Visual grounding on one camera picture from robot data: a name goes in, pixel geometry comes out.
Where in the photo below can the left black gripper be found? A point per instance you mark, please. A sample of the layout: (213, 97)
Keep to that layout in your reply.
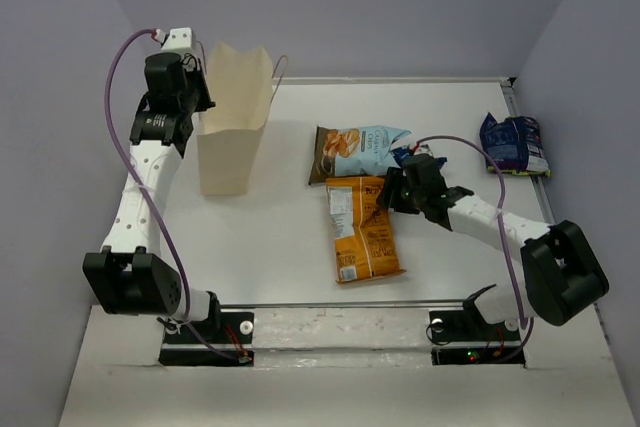
(198, 77)

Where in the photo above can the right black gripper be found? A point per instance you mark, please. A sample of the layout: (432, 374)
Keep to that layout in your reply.
(392, 182)

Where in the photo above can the blue white snack pack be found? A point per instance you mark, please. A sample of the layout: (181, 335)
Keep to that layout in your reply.
(403, 152)

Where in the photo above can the light blue cassava chips bag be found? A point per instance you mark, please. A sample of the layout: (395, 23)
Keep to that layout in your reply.
(357, 151)

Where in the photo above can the brown paper bag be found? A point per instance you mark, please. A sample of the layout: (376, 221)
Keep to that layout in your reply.
(243, 85)

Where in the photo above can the orange chips bag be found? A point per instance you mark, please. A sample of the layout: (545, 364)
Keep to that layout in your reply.
(364, 242)

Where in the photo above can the dark blue purple snack bag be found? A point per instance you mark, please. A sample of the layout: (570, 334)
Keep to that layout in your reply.
(514, 145)

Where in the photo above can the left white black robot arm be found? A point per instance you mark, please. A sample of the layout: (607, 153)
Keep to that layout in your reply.
(138, 270)

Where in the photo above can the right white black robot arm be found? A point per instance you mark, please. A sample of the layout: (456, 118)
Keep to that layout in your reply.
(561, 274)

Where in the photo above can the white front cover board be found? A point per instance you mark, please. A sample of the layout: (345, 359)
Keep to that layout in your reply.
(569, 379)

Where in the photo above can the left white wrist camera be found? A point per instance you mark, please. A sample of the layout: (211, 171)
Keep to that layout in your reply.
(180, 41)

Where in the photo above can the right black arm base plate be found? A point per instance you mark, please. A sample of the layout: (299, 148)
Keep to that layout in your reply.
(457, 339)

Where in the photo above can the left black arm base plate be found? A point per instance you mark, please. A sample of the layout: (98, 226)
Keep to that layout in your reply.
(201, 345)

